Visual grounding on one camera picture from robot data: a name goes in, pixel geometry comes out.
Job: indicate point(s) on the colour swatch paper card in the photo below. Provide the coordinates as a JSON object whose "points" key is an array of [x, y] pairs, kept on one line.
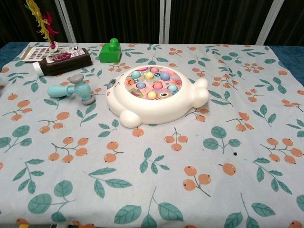
{"points": [[38, 53]]}

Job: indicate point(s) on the dark pleated curtain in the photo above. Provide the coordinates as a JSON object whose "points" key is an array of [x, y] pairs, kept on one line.
{"points": [[213, 19]]}

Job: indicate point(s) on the white whack-a-mole toy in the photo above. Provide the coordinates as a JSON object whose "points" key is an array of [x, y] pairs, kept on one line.
{"points": [[152, 111]]}

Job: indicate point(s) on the white metal frame post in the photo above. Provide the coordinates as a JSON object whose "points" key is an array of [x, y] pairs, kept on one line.
{"points": [[269, 21], [67, 21], [165, 21]]}

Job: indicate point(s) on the teal grey toy hammer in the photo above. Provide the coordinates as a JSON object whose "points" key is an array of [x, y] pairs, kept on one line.
{"points": [[82, 89]]}

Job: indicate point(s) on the floral fruit print tablecloth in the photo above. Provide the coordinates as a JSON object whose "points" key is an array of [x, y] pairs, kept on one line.
{"points": [[152, 166]]}

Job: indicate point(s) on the green plastic building block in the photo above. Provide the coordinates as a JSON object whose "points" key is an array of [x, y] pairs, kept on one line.
{"points": [[110, 54]]}

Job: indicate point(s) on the feather shuttlecock yellow red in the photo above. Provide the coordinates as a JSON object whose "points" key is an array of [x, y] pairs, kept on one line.
{"points": [[44, 25]]}

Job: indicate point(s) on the brown bottle white cap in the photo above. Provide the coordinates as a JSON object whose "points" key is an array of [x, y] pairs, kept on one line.
{"points": [[66, 63]]}

